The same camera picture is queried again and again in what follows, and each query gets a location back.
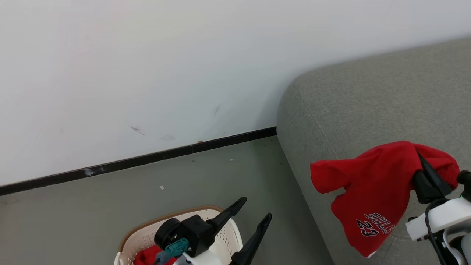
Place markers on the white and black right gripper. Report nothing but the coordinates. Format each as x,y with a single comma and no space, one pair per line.
441,217

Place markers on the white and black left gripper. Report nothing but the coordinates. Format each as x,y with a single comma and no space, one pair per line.
167,232

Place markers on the red Bulls 23 jersey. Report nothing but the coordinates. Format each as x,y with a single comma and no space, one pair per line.
368,184

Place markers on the red jacket with striped cuffs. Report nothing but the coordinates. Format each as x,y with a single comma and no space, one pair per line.
147,255

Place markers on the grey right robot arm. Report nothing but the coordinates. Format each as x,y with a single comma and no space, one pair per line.
464,252

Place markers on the grey fabric sofa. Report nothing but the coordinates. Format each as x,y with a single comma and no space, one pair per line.
368,103

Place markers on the cream perforated laundry basket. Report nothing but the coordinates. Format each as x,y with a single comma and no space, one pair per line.
143,239

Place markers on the black baseboard strip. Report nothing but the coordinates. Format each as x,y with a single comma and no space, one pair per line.
110,166

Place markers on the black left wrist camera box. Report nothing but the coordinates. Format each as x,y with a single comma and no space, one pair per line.
197,232

